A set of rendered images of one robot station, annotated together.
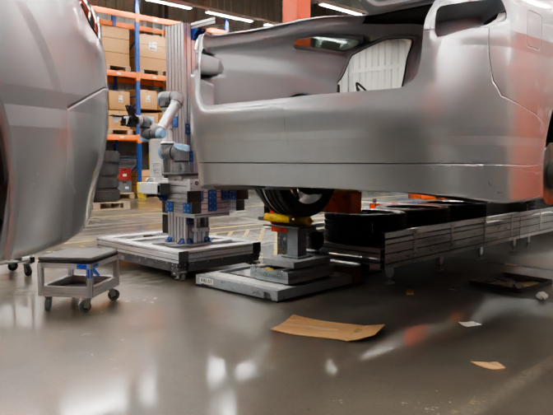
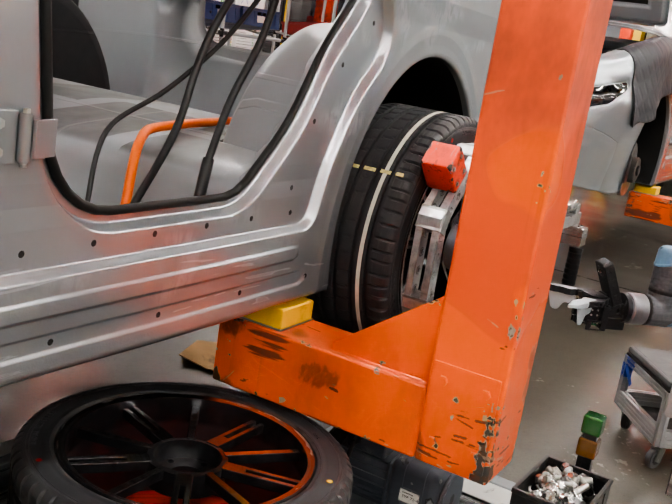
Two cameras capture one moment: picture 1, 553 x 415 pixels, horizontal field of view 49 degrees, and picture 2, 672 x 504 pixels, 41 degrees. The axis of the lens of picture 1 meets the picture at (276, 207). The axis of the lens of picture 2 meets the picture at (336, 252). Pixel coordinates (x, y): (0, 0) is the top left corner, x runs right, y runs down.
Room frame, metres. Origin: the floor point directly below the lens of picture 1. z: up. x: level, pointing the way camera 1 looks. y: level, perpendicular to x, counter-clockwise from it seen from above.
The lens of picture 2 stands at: (6.59, -0.93, 1.32)
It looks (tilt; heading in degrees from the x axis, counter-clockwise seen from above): 13 degrees down; 165
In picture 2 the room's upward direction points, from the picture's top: 9 degrees clockwise
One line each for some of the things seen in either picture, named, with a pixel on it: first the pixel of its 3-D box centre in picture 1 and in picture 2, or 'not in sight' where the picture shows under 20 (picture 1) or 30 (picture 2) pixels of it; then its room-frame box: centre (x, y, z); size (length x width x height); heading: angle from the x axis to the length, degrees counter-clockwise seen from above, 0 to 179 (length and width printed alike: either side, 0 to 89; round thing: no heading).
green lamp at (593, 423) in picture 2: not in sight; (593, 423); (5.06, 0.08, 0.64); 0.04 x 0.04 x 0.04; 47
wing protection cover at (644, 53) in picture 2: not in sight; (643, 78); (2.05, 1.88, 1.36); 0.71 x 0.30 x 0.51; 137
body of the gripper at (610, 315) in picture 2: not in sight; (601, 308); (4.77, 0.22, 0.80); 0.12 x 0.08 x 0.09; 91
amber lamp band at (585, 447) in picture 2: not in sight; (588, 446); (5.06, 0.08, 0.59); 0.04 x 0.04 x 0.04; 47
